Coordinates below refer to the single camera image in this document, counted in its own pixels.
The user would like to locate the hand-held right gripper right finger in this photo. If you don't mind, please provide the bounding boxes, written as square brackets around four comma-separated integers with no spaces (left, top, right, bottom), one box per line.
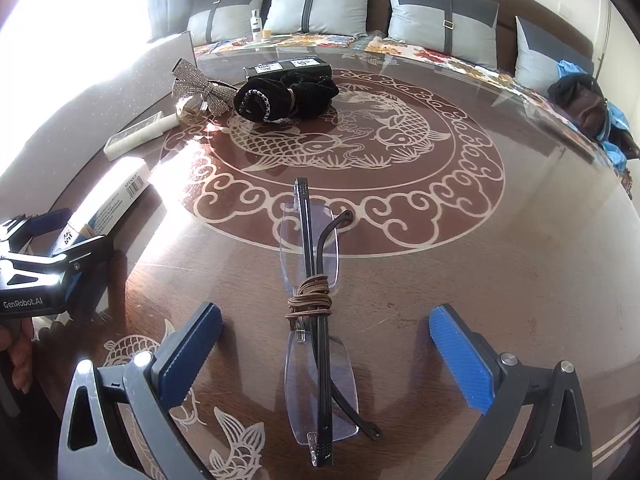
[429,304,594,480]

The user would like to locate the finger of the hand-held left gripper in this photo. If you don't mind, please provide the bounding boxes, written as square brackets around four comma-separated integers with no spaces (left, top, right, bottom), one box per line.
[0,208,72,257]
[50,234,114,313]

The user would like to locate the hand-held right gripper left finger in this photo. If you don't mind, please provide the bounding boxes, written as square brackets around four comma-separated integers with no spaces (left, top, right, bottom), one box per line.
[59,301,223,480]

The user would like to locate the blue white medicine box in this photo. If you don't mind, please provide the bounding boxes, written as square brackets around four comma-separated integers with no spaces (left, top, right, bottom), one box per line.
[64,156,152,242]

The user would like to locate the rimless eyeglasses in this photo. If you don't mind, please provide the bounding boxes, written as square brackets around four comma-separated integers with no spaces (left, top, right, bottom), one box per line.
[276,177,382,469]

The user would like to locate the rhinestone bow hair clip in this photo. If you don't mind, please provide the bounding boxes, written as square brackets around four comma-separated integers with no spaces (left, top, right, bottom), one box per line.
[171,58,237,114]

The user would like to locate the black printed box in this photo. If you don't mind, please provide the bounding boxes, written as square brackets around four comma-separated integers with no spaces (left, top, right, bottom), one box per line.
[243,57,334,84]

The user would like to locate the person's left hand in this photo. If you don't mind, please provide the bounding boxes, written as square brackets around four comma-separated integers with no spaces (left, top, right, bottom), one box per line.
[0,316,37,395]

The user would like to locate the white remote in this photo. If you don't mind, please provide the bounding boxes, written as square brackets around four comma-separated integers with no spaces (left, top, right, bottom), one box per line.
[103,112,179,162]

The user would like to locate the black velvet scrunchie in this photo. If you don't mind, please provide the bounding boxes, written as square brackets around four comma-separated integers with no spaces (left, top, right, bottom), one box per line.
[233,72,341,124]

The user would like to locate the grey two-tone pillow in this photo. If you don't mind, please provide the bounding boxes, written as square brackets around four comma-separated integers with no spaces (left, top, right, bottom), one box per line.
[513,15,597,92]
[386,0,501,72]
[187,0,272,47]
[262,0,379,39]

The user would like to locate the blue cloth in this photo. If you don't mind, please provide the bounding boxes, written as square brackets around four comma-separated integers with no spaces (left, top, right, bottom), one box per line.
[556,58,635,173]

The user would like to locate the brown bag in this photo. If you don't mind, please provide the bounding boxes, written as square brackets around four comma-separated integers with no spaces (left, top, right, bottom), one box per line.
[547,73,609,142]

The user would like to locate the brown sofa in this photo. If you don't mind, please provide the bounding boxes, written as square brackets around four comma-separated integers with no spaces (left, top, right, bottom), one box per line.
[185,0,640,161]

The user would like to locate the brown hair tie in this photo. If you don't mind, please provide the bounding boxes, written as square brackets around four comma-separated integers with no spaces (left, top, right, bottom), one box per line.
[284,274,334,332]

